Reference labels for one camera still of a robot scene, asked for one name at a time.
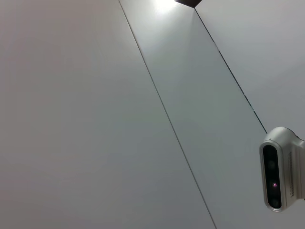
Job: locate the silver head depth camera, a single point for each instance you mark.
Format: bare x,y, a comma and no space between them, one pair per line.
271,171

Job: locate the dark ceiling fixture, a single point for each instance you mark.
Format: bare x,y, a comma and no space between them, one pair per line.
188,2

